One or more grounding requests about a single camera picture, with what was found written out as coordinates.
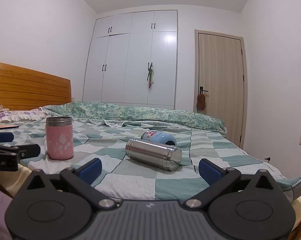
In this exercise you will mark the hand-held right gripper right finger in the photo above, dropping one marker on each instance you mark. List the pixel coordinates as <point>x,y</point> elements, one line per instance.
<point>210,172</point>

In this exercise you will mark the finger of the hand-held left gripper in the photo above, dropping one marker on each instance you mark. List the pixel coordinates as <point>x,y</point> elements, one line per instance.
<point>1,137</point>
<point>28,150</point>

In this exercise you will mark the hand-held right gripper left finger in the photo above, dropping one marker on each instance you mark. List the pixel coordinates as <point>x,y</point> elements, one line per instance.
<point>91,170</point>

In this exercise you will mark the silver steel cup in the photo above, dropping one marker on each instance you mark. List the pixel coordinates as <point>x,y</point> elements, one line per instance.
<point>153,154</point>

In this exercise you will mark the pink cup with steel rim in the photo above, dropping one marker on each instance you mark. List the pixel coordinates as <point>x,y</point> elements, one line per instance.
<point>59,140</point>

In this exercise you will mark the blue printed cup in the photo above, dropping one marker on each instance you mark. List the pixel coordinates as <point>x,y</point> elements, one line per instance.
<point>160,138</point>

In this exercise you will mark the flat dark book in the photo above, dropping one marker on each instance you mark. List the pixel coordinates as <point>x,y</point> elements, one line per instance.
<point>3,127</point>

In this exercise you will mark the yellow bed sheet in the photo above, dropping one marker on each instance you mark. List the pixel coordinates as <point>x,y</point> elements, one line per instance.
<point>13,180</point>

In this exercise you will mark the purple floral pillow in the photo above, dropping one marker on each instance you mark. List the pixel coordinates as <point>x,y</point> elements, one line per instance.
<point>18,115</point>

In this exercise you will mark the checked green and white blanket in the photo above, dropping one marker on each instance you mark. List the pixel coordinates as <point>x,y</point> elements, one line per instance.
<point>140,177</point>

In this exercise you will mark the wooden headboard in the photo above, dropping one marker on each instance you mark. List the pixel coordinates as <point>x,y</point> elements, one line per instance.
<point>28,87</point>

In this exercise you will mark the brown hanging pouch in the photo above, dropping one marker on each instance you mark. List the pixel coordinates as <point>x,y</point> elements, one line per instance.
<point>201,102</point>

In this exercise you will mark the green floral quilt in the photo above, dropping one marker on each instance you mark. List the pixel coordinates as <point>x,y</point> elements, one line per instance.
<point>140,113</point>

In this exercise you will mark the light wooden door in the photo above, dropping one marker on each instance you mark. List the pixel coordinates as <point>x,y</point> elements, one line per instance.
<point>220,85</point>

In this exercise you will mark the green hanging ornament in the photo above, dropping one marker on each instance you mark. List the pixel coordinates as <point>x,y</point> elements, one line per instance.
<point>150,76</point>

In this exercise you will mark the white wardrobe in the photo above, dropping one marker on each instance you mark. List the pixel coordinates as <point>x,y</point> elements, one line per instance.
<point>130,62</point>

